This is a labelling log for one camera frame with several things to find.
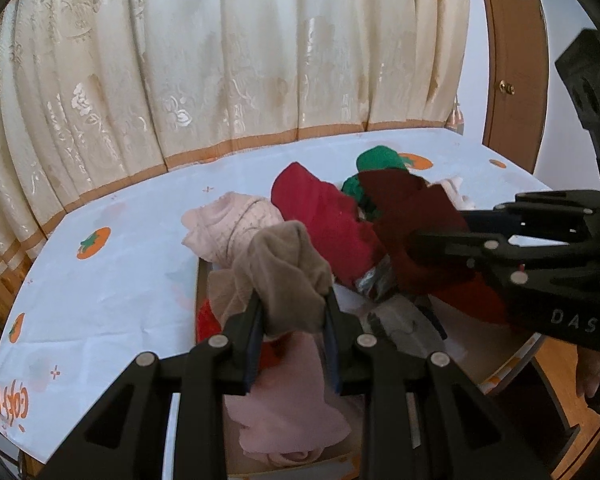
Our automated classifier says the red garment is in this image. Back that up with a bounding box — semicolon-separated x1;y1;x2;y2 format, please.
195;299;283;372

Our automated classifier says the white grey garment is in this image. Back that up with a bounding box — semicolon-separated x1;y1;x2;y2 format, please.
363;295;444;358

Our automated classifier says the beige sock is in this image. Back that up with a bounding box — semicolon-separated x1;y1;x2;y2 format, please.
208;221;332;339

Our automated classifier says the dark red underwear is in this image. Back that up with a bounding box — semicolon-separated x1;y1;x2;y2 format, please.
271;162;393;301

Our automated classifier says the light pink underwear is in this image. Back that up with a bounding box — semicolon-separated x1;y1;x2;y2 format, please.
224;333;351;467

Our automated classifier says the maroon underwear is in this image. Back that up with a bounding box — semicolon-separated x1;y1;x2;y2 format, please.
358;169;506;326

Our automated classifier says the beige dotted underwear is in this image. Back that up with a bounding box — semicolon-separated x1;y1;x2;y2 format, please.
181;192;284;268

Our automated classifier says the green black striped underwear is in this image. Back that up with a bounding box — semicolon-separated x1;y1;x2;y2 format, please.
340;145;406;220

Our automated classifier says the person's right hand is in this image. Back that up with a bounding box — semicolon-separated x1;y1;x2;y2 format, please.
576;347;600;399

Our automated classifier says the shallow cardboard box tray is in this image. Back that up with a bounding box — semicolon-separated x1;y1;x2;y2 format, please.
194;253;544;476

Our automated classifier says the white persimmon print tablecloth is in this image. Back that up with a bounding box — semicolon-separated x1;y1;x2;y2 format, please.
0;129;542;462

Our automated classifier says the curtain tassel tieback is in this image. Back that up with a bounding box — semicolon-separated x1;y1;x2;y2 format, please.
444;96;465;136

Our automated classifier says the brass door knob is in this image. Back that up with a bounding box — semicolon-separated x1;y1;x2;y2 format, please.
498;80;516;96

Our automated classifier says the brown wooden door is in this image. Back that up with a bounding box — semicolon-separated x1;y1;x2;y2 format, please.
483;0;550;172

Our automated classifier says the beige floral curtain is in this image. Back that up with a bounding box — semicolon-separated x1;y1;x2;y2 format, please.
0;0;469;277

